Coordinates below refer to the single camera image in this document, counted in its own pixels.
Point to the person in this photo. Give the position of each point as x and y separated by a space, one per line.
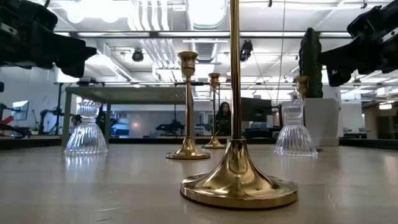
224 123

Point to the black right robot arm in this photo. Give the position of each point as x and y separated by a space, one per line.
379 17

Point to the black hanging camera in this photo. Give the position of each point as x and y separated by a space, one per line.
246 49
137 55

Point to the red object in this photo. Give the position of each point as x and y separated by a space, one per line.
7 120

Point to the tall brass candlestick holder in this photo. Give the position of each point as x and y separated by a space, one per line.
214 143
236 174

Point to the short brass candlestick holder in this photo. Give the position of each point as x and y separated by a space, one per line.
302 85
188 146

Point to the dark computer monitor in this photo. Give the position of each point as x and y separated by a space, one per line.
256 109

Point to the black background robot arm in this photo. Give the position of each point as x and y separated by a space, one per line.
171 127

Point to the glowing ceiling light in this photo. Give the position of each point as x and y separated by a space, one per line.
385 106

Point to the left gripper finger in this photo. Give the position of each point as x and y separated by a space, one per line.
77 59

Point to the light computer monitor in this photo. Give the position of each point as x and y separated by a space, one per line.
20 110

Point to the grey horizontal frame bar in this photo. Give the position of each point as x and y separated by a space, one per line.
155 35

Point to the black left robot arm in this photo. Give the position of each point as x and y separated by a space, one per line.
25 12

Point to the green cactus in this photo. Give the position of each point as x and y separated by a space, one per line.
310 62

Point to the black crossbar rail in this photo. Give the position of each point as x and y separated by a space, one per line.
140 140

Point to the clear ribbed glass candle holder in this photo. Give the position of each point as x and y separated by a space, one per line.
294 140
87 137

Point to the black tripod stand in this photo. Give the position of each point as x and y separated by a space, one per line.
58 109

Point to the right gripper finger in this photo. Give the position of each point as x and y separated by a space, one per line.
337 60

